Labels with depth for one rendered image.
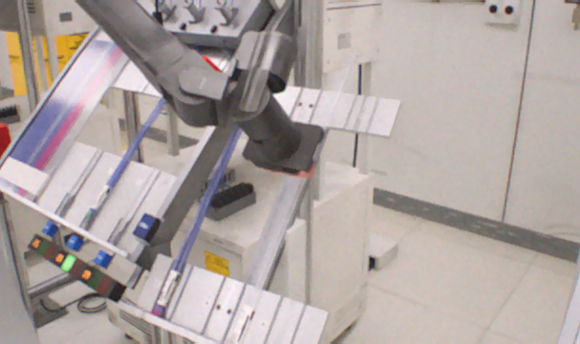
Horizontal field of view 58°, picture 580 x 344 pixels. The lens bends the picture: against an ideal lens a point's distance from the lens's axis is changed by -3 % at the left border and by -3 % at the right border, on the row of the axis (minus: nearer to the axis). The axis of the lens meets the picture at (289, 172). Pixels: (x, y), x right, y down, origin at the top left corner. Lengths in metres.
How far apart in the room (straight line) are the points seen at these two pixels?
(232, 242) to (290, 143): 0.72
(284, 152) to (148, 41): 0.22
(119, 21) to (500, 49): 2.12
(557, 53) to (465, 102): 0.48
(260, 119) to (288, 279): 0.44
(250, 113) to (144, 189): 0.63
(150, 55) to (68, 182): 0.79
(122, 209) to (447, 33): 1.91
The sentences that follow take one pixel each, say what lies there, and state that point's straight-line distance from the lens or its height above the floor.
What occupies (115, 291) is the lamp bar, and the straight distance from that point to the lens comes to 1.17.
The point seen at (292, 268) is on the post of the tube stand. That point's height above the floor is 0.75.
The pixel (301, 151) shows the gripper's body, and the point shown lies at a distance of 0.70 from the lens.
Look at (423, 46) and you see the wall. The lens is 2.77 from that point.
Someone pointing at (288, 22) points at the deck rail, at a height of 1.15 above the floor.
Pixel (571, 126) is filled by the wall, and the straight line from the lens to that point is 2.61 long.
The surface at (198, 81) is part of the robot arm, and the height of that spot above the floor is 1.15.
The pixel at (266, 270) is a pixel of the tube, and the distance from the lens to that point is 0.76.
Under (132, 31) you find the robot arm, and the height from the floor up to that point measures 1.20.
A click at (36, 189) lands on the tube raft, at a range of 1.48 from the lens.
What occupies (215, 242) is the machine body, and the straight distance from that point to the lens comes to 1.43.
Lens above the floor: 1.27
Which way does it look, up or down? 21 degrees down
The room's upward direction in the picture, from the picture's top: straight up
